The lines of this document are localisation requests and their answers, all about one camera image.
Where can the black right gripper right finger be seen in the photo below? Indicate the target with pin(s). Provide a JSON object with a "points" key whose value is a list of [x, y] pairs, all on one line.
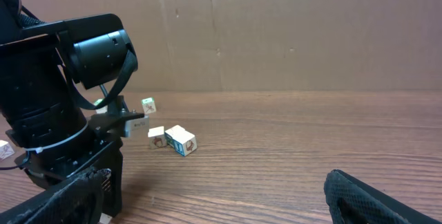
{"points": [[351, 201]]}

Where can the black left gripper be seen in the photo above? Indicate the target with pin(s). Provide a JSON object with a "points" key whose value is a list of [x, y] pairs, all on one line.
{"points": [[64, 143]]}

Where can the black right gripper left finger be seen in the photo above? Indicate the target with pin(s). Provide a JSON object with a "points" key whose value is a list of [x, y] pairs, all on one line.
{"points": [[78, 199]]}

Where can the cream block far left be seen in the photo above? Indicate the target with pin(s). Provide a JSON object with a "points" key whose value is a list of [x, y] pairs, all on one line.
{"points": [[6, 150]]}

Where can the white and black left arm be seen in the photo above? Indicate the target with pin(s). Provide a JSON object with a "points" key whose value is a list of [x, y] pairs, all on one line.
{"points": [[61, 93]]}

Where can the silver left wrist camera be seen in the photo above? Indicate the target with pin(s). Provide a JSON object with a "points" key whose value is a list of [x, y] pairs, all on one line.
{"points": [[134, 126]]}

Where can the cream block left of trio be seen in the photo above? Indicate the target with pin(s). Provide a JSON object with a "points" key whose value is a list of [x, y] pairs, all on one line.
{"points": [[157, 138]]}

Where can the cardboard backdrop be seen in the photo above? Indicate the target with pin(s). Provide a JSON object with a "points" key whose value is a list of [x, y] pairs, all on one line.
{"points": [[260, 45]]}

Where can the green number four block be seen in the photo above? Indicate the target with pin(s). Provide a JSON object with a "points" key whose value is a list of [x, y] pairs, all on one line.
{"points": [[148, 105]]}

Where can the blue edged right trio block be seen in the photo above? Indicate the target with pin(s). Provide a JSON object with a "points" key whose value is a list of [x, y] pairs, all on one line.
{"points": [[184, 142]]}

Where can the green edged middle trio block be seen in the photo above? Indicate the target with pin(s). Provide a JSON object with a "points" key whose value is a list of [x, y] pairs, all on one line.
{"points": [[171, 133]]}

